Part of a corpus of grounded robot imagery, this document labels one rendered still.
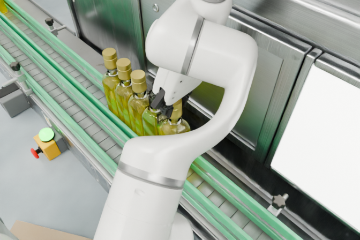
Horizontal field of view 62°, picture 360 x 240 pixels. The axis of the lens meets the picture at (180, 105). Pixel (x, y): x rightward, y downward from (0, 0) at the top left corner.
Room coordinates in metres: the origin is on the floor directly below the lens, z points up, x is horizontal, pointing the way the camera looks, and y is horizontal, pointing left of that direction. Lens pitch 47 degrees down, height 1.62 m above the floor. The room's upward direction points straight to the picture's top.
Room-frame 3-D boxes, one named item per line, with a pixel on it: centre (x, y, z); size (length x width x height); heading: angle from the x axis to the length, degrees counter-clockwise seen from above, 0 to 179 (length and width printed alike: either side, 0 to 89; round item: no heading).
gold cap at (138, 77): (0.52, 0.10, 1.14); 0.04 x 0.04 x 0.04
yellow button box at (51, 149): (0.59, 0.43, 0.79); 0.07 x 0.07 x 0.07; 45
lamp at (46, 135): (0.59, 0.43, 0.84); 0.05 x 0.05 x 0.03
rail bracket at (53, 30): (1.01, 0.48, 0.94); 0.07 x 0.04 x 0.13; 135
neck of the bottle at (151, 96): (0.48, 0.06, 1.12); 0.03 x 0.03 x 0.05
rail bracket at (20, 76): (0.72, 0.54, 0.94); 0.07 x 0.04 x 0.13; 135
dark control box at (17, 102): (0.79, 0.63, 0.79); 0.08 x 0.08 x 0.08; 45
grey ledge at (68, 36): (1.05, 0.47, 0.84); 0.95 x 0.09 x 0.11; 45
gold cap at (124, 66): (0.56, 0.14, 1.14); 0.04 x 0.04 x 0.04
